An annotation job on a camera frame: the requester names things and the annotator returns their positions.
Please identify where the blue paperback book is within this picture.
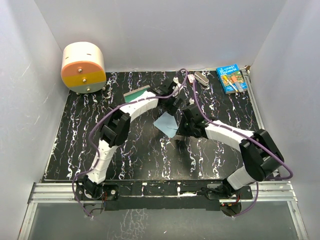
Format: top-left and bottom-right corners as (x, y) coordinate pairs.
(216, 64), (248, 94)

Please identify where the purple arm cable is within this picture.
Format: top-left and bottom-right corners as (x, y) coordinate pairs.
(192, 79), (294, 217)
(71, 68), (189, 218)

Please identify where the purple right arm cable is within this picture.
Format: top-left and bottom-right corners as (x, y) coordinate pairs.
(192, 79), (294, 217)

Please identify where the small red white box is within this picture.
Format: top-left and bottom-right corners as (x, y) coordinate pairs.
(187, 74), (196, 85)

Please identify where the yellow white marker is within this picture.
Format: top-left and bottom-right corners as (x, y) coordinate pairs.
(222, 75), (238, 93)

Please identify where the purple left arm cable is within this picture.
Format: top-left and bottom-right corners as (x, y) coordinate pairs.
(71, 68), (189, 218)

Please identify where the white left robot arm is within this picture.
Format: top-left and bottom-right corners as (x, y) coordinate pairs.
(81, 83), (182, 200)

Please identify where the light blue cleaning cloth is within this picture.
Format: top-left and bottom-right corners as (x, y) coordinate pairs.
(153, 112), (178, 138)

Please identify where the grey glasses case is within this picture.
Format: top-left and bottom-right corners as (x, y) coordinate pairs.
(123, 85), (150, 103)

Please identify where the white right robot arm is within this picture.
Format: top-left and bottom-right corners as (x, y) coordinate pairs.
(176, 104), (284, 199)

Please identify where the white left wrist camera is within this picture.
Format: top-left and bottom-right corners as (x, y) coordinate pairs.
(172, 77), (183, 95)

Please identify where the orange grey marker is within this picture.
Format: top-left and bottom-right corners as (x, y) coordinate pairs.
(231, 76), (244, 93)

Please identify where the round mini drawer cabinet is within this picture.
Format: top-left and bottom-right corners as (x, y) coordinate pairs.
(60, 41), (107, 95)

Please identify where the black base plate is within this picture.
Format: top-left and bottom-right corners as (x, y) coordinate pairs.
(72, 180), (253, 212)

